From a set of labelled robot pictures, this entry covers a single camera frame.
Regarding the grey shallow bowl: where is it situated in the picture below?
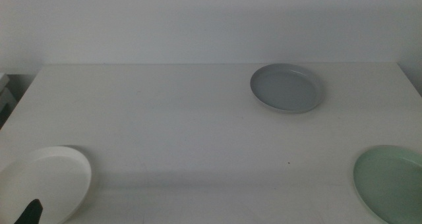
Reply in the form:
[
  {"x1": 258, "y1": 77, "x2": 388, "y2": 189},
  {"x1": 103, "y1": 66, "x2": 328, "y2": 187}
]
[{"x1": 249, "y1": 63, "x2": 324, "y2": 115}]

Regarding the pale green shallow bowl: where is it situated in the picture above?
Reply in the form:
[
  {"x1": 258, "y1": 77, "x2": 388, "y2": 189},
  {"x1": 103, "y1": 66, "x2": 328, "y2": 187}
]
[{"x1": 353, "y1": 145, "x2": 422, "y2": 224}]

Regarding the white shallow bowl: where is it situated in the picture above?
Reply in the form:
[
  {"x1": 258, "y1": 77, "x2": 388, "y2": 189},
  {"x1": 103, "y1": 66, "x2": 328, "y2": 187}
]
[{"x1": 0, "y1": 146, "x2": 92, "y2": 224}]

